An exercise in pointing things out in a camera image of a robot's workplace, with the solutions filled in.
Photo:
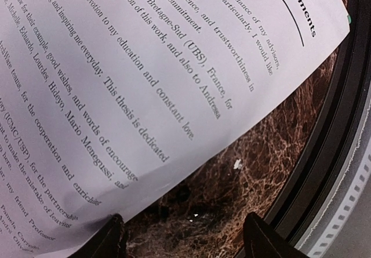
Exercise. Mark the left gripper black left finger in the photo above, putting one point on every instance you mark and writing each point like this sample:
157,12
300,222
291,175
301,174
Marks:
108,242

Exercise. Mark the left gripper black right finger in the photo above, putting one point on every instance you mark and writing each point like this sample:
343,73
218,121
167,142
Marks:
261,241

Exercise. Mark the printed paper sheet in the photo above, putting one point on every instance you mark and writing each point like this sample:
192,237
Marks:
106,105

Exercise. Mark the white slotted cable duct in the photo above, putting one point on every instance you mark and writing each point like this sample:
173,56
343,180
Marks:
344,211

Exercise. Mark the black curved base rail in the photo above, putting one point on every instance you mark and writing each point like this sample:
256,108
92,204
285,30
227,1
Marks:
338,142

